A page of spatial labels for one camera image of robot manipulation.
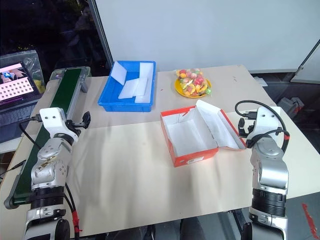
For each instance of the bag of toy fruits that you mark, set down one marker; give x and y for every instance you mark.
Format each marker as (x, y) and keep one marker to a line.
(193, 81)

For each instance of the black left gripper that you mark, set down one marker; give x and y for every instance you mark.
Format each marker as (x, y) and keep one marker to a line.
(73, 125)

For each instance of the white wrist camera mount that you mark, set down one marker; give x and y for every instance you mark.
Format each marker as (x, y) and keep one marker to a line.
(267, 120)
(52, 121)

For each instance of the green conveyor belt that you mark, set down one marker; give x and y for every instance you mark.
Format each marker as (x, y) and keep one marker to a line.
(53, 105)

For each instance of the white foam block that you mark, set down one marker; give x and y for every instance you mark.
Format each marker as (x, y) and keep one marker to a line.
(146, 75)
(132, 88)
(118, 73)
(142, 99)

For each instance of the gray battery pack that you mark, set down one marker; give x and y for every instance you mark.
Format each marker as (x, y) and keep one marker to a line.
(290, 105)

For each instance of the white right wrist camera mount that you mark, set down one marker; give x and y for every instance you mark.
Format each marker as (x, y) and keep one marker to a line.
(267, 120)

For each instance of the orange shoe box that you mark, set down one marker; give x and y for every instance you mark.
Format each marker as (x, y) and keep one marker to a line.
(195, 155)

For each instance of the yellow plate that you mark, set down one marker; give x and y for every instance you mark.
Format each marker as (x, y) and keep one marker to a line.
(178, 87)

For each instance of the red floor tape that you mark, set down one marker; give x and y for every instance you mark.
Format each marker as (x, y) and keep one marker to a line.
(308, 220)

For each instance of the blue plastic bin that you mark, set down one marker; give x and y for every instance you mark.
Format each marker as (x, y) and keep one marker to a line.
(110, 100)

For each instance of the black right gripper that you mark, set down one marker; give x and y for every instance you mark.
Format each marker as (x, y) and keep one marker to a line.
(250, 130)

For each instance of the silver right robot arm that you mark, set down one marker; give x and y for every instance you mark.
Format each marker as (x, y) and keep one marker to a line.
(271, 172)

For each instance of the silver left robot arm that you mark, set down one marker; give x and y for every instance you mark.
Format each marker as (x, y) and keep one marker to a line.
(46, 172)

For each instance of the beige paper table cover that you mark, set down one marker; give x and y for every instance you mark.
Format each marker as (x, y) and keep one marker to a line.
(125, 175)
(225, 85)

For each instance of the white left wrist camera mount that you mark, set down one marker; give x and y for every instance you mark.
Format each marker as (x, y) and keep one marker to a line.
(52, 121)

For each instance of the laptop computer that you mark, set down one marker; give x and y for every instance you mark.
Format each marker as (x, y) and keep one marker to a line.
(15, 85)

